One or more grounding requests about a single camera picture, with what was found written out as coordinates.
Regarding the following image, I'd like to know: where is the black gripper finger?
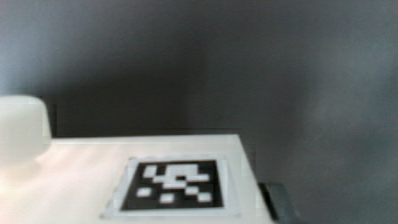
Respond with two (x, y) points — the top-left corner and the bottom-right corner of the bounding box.
(260, 183), (304, 224)

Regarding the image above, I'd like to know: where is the white drawer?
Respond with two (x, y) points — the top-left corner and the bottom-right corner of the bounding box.
(0, 95), (276, 224)

